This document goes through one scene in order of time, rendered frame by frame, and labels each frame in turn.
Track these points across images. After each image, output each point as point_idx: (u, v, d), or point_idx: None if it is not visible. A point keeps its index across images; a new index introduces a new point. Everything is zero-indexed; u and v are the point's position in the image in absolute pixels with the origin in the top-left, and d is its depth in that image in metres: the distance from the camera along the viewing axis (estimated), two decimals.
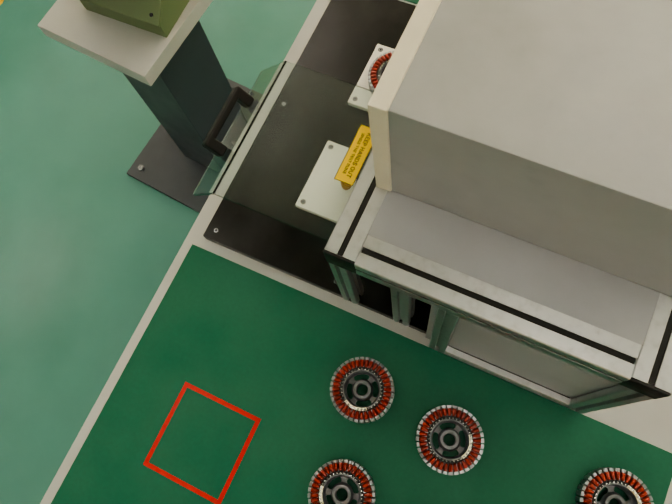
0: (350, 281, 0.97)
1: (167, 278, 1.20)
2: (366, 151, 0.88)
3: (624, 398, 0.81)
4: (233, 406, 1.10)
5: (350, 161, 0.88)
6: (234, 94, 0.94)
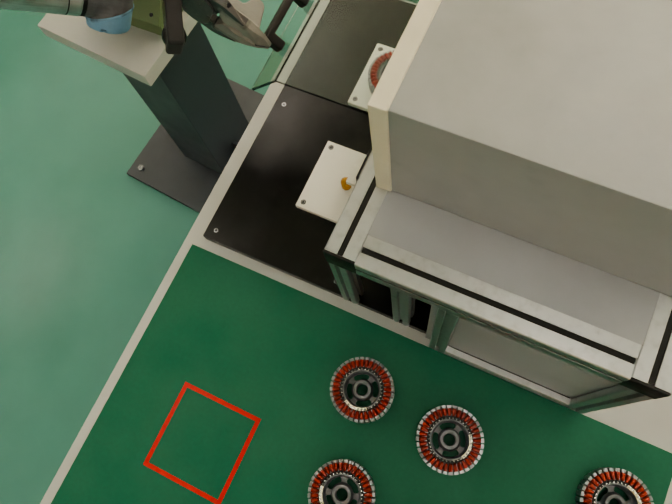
0: (350, 281, 0.97)
1: (167, 278, 1.20)
2: None
3: (624, 398, 0.81)
4: (233, 406, 1.10)
5: None
6: None
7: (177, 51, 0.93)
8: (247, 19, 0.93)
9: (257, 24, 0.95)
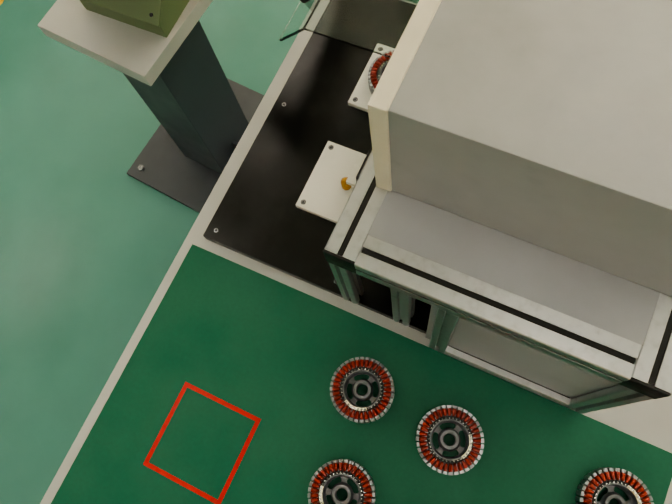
0: (350, 281, 0.97)
1: (167, 278, 1.20)
2: None
3: (624, 398, 0.81)
4: (233, 406, 1.10)
5: None
6: None
7: None
8: None
9: None
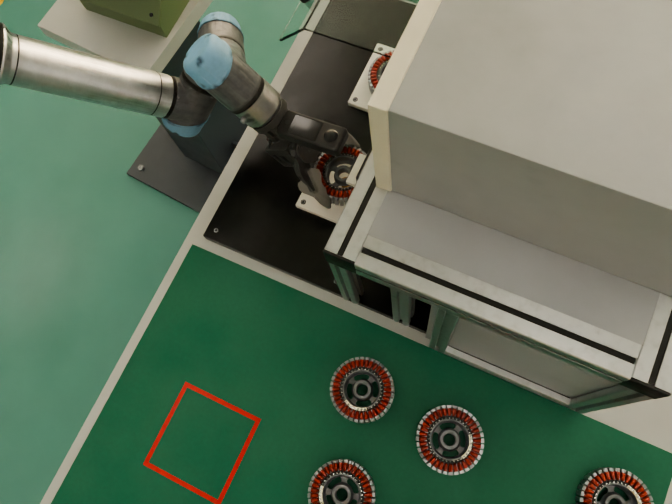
0: (350, 281, 0.97)
1: (167, 278, 1.20)
2: None
3: (624, 398, 0.81)
4: (233, 406, 1.10)
5: None
6: None
7: (342, 147, 1.01)
8: None
9: None
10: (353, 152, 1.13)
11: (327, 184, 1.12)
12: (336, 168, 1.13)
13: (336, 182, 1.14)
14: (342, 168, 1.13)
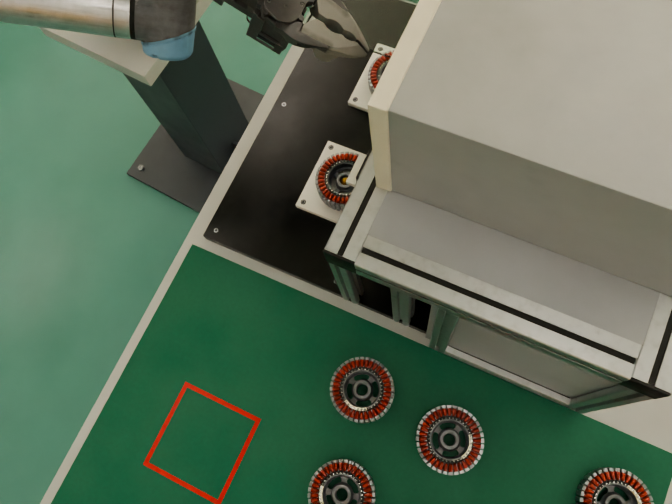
0: (350, 281, 0.97)
1: (167, 278, 1.20)
2: None
3: (624, 398, 0.81)
4: (233, 406, 1.10)
5: None
6: None
7: None
8: (344, 14, 0.80)
9: None
10: (354, 159, 1.15)
11: (329, 190, 1.14)
12: (338, 175, 1.16)
13: (338, 189, 1.16)
14: (344, 175, 1.16)
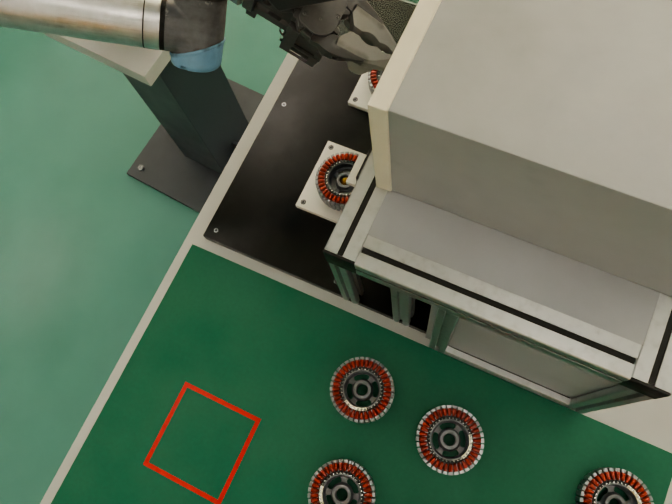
0: (350, 281, 0.97)
1: (167, 278, 1.20)
2: None
3: (624, 398, 0.81)
4: (233, 406, 1.10)
5: None
6: None
7: None
8: (379, 26, 0.79)
9: None
10: (354, 159, 1.15)
11: (329, 190, 1.14)
12: (338, 175, 1.16)
13: (338, 189, 1.16)
14: (344, 175, 1.16)
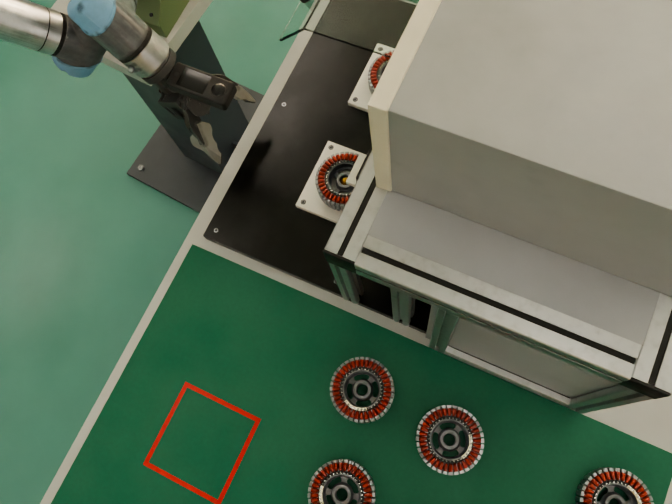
0: (350, 281, 0.97)
1: (167, 278, 1.20)
2: None
3: (624, 398, 0.81)
4: (233, 406, 1.10)
5: None
6: None
7: (230, 101, 1.04)
8: (234, 84, 1.15)
9: None
10: (354, 159, 1.15)
11: (329, 190, 1.14)
12: (338, 175, 1.16)
13: (338, 189, 1.16)
14: (344, 175, 1.16)
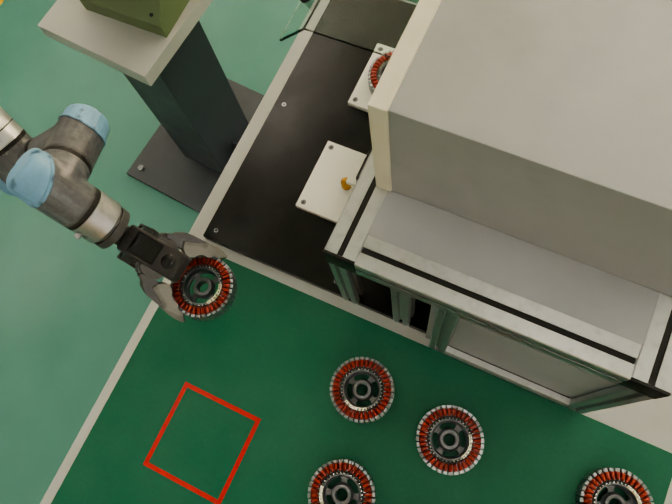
0: (350, 281, 0.97)
1: (167, 278, 1.20)
2: None
3: (624, 398, 0.81)
4: (233, 406, 1.10)
5: None
6: None
7: (181, 274, 0.94)
8: (202, 240, 1.05)
9: None
10: (215, 265, 1.06)
11: (182, 297, 1.05)
12: (196, 280, 1.06)
13: (195, 294, 1.07)
14: (203, 281, 1.06)
